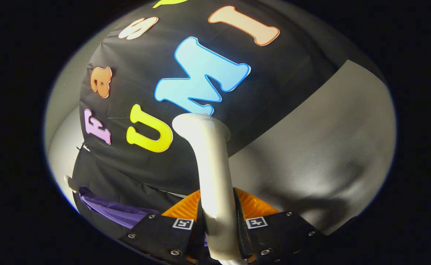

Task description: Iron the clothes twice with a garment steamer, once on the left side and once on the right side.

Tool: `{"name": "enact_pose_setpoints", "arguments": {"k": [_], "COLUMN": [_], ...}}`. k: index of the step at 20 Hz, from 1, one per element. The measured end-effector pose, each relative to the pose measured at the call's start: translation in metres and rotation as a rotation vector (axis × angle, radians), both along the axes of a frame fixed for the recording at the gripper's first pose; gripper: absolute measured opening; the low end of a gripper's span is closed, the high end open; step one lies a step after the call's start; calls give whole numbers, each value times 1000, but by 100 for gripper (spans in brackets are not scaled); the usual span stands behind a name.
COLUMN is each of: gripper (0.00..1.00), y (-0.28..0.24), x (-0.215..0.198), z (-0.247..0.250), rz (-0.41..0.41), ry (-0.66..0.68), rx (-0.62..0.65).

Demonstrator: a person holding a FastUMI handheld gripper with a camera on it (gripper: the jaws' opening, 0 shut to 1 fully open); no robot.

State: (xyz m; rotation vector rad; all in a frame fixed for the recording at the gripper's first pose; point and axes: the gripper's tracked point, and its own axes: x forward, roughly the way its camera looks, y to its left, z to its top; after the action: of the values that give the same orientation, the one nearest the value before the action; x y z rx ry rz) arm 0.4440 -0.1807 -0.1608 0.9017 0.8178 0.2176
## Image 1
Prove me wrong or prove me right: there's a white garment steamer head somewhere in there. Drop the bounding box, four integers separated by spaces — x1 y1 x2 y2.
172 113 247 265

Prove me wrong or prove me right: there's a purple corduroy jacket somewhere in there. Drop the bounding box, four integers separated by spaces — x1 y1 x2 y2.
78 186 162 230

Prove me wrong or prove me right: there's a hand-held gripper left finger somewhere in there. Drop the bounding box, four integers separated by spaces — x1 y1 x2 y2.
119 190 205 265

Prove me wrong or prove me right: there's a grey drawer cabinet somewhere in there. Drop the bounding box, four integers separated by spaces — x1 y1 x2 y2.
228 60 397 236

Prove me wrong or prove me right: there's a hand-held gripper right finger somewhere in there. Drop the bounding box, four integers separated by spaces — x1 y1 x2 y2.
234 188 321 265

